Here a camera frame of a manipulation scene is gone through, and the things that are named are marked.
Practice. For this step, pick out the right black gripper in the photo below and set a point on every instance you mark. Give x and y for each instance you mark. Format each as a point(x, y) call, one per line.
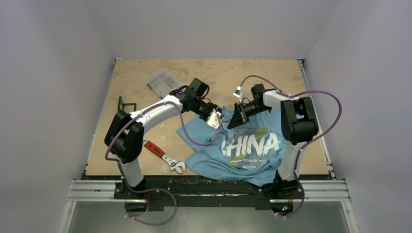
point(240, 109)

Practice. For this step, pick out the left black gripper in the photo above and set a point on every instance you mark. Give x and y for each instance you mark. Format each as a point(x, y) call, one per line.
point(213, 107)

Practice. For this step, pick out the light blue printed t-shirt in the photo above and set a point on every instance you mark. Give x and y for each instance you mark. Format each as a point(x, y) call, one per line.
point(251, 152)

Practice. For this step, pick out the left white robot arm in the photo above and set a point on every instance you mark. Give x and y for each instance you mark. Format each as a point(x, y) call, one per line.
point(125, 135)

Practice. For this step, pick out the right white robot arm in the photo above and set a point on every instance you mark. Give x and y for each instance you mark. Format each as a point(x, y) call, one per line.
point(298, 126)

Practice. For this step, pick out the clear plastic parts box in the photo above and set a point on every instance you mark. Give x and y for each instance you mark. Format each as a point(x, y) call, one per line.
point(163, 82)

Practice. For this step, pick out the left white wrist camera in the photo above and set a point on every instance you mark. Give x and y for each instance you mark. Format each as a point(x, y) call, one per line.
point(214, 119)

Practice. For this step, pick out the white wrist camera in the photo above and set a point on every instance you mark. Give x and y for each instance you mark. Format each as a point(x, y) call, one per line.
point(237, 92)
point(214, 119)

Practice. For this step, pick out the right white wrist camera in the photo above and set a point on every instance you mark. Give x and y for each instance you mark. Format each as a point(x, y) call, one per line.
point(237, 92)

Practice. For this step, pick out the red handled adjustable wrench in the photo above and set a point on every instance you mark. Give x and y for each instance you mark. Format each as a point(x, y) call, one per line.
point(175, 165)

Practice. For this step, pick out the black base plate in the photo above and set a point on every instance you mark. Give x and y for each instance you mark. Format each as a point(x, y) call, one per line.
point(157, 192)

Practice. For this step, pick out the black frame stand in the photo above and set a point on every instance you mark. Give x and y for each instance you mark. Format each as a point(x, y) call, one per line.
point(122, 105)

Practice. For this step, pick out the aluminium rail frame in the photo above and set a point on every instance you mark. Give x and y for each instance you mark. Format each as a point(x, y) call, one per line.
point(101, 183)

